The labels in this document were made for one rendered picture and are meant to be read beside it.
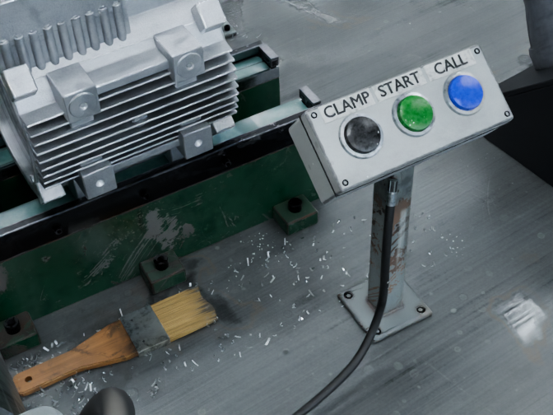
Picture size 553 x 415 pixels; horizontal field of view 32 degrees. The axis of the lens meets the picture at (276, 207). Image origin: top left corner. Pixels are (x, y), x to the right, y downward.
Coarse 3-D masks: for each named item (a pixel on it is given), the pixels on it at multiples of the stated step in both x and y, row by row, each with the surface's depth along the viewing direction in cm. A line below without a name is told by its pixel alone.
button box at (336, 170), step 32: (448, 64) 79; (480, 64) 80; (352, 96) 76; (384, 96) 77; (448, 96) 78; (320, 128) 75; (384, 128) 76; (448, 128) 78; (480, 128) 78; (320, 160) 75; (352, 160) 75; (384, 160) 75; (416, 160) 76; (320, 192) 78; (352, 192) 79
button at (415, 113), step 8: (408, 96) 76; (416, 96) 77; (400, 104) 76; (408, 104) 76; (416, 104) 76; (424, 104) 77; (400, 112) 76; (408, 112) 76; (416, 112) 76; (424, 112) 76; (432, 112) 77; (400, 120) 76; (408, 120) 76; (416, 120) 76; (424, 120) 76; (408, 128) 76; (416, 128) 76; (424, 128) 76
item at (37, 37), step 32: (0, 0) 76; (32, 0) 77; (64, 0) 79; (96, 0) 80; (0, 32) 77; (32, 32) 79; (64, 32) 80; (96, 32) 82; (128, 32) 84; (0, 64) 79; (32, 64) 81
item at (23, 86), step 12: (204, 0) 85; (216, 0) 85; (192, 12) 86; (204, 12) 85; (216, 12) 85; (204, 24) 85; (216, 24) 85; (12, 72) 79; (24, 72) 79; (12, 84) 78; (24, 84) 79; (12, 96) 79; (24, 96) 79; (228, 120) 94; (216, 132) 93; (36, 192) 89; (48, 192) 87; (60, 192) 88
